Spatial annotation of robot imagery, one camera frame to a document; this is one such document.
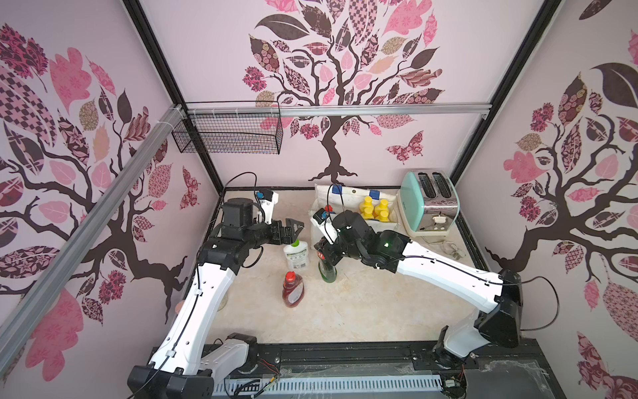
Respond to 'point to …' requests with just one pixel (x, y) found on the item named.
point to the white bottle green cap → (296, 254)
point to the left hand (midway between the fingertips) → (290, 229)
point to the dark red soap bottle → (293, 289)
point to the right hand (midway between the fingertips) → (318, 239)
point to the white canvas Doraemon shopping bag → (336, 199)
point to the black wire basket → (233, 127)
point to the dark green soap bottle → (327, 271)
